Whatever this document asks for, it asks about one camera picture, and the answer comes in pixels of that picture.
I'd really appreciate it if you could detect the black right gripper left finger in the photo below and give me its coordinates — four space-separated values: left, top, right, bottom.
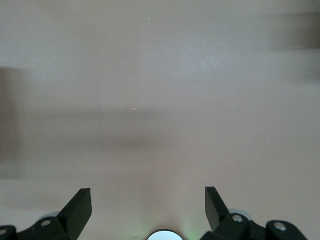
0 187 93 240

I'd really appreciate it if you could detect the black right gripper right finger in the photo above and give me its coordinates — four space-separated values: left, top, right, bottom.
201 186 308 240

